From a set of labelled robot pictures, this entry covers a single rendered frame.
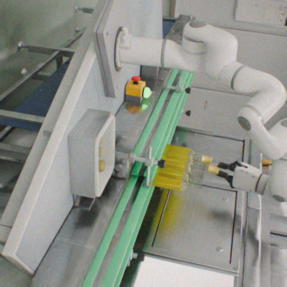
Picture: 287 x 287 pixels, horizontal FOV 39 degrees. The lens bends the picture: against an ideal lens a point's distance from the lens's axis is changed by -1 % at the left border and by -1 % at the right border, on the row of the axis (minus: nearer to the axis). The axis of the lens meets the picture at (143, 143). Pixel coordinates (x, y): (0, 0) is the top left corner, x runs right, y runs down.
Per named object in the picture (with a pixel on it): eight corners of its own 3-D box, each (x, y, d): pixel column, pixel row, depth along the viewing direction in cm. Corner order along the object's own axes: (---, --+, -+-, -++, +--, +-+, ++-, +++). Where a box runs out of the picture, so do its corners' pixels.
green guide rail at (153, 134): (131, 158, 145) (153, 162, 144) (131, 156, 145) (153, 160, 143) (197, 21, 288) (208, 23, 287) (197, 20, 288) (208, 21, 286)
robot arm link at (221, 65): (228, 95, 129) (235, 48, 119) (175, 66, 143) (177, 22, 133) (246, 84, 134) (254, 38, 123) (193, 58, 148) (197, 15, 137)
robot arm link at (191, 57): (160, 74, 141) (207, 79, 139) (161, 39, 133) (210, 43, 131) (164, 60, 149) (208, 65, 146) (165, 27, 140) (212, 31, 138)
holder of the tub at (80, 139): (72, 206, 132) (94, 211, 131) (67, 134, 117) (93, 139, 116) (89, 175, 146) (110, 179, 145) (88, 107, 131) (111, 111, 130)
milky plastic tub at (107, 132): (72, 195, 129) (98, 200, 128) (68, 135, 117) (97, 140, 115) (91, 163, 143) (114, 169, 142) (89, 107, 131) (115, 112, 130)
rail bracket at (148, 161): (127, 184, 146) (161, 191, 144) (129, 145, 137) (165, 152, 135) (129, 179, 149) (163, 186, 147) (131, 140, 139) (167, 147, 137)
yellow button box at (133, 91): (124, 100, 176) (140, 102, 175) (124, 84, 172) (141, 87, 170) (128, 93, 182) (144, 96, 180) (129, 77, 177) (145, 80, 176)
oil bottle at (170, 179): (132, 182, 158) (187, 193, 155) (133, 170, 155) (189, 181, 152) (136, 173, 163) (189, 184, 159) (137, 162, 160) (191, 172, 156)
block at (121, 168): (108, 176, 146) (127, 180, 145) (108, 155, 141) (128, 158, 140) (111, 171, 149) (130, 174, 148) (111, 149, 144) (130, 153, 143)
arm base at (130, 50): (111, 44, 133) (158, 49, 130) (120, 17, 139) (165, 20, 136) (117, 74, 146) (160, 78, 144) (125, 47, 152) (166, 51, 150)
